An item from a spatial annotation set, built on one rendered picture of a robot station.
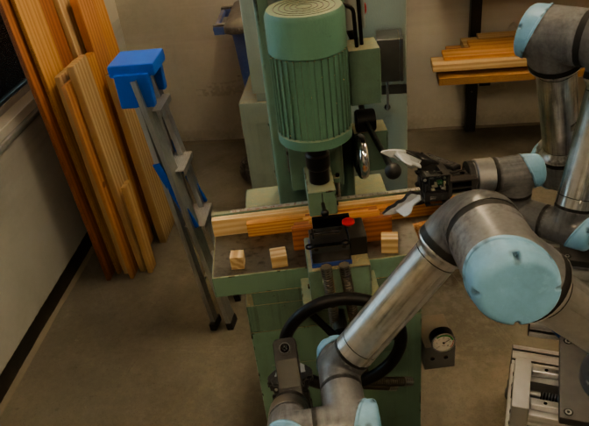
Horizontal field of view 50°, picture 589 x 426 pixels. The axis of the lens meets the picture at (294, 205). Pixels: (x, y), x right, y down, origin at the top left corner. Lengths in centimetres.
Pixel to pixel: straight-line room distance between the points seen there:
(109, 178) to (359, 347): 197
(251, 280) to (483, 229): 77
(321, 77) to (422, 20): 254
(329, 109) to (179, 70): 275
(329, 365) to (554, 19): 81
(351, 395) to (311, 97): 64
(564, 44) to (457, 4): 252
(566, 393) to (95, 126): 210
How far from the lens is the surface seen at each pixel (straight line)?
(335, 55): 139
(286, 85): 141
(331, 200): 156
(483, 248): 89
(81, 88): 276
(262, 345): 169
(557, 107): 156
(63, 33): 308
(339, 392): 112
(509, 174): 144
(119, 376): 269
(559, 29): 141
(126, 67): 223
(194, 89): 414
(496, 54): 356
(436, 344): 168
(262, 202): 199
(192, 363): 264
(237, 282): 155
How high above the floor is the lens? 184
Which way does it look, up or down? 32 degrees down
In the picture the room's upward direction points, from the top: 7 degrees counter-clockwise
